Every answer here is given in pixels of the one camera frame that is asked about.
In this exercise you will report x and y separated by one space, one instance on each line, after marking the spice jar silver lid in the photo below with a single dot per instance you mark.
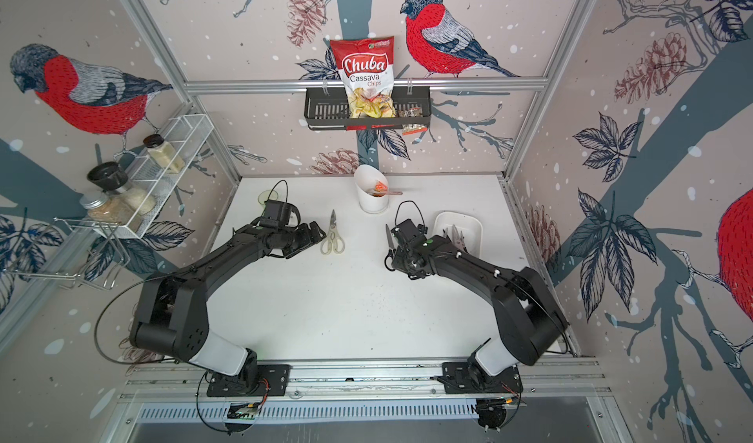
100 207

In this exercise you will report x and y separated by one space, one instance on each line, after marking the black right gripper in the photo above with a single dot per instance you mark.
397 265

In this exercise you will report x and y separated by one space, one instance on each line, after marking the white storage box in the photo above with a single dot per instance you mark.
470 226

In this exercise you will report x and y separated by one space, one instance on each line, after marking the white wire spice shelf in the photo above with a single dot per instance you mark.
188 134

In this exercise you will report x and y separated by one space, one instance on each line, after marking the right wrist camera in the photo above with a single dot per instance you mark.
408 233

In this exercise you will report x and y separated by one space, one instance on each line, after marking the small black scissors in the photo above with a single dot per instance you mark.
390 256

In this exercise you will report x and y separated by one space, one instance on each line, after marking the black wire wall basket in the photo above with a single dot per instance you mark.
330 110

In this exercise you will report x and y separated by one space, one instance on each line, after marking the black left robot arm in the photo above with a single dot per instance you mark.
171 316

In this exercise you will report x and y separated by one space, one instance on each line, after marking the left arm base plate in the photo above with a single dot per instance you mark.
255 380

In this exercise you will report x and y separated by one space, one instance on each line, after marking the small snack packet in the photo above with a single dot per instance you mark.
416 124

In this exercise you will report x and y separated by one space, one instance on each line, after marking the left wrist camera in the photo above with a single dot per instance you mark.
277 214

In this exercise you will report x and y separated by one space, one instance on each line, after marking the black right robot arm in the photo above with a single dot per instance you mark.
528 318

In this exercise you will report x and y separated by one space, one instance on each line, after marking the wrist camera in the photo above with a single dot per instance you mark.
277 214
408 233

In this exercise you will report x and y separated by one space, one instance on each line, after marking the black handled scissors in box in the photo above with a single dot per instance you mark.
456 237

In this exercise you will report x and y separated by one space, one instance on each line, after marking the white utensil holder cup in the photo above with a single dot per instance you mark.
371 186

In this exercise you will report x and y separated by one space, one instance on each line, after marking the spice jar black lid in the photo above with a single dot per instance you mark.
164 154

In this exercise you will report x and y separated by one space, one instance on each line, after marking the orange utensil in cup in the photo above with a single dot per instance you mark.
382 190

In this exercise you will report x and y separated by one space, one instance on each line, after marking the red Chuba chips bag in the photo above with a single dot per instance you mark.
366 69

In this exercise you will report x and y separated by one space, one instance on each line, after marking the cream kitchen scissors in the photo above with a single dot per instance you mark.
333 243

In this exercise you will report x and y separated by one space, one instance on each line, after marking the black funnel jar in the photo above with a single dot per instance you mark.
113 180

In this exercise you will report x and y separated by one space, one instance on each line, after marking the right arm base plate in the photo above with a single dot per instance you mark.
466 378

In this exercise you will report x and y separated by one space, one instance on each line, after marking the green plastic cup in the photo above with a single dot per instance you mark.
268 195

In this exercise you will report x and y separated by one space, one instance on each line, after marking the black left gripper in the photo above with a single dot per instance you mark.
308 239

